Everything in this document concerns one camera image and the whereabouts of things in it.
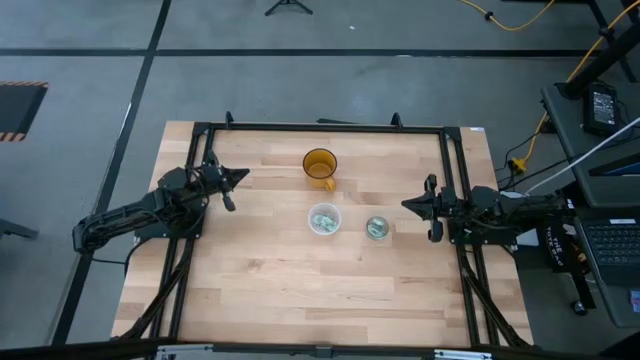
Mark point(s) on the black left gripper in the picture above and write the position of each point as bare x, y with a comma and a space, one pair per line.
210, 180

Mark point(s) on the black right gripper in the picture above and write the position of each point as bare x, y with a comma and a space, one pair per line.
447, 207

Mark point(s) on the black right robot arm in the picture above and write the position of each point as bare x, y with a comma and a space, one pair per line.
530, 202

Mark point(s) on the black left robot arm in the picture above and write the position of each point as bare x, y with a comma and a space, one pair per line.
125, 220

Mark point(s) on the clear glass jar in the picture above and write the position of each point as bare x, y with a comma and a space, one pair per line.
371, 236

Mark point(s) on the amber yellow mug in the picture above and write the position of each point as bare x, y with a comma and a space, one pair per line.
320, 170

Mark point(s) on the clear plastic bowl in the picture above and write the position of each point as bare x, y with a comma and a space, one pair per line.
311, 223

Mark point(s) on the black tote bag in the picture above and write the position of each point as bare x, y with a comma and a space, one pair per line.
555, 245

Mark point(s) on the black desk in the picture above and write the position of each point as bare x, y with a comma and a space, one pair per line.
570, 150

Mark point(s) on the black overhead gantry bar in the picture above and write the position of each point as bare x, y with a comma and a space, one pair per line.
320, 352

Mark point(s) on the black tripod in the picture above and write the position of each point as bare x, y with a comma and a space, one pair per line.
287, 4

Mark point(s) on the grey laptop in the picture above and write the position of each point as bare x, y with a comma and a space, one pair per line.
615, 245

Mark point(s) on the black power adapter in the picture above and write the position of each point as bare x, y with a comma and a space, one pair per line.
602, 107

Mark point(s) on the black hazard-striped floor mat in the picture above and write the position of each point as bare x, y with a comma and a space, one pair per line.
17, 107

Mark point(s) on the black stand beam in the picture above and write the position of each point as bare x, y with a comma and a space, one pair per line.
600, 62

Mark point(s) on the black chair leg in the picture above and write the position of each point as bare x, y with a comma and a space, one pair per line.
12, 229

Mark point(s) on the black aluminium table frame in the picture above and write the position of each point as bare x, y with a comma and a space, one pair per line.
325, 127

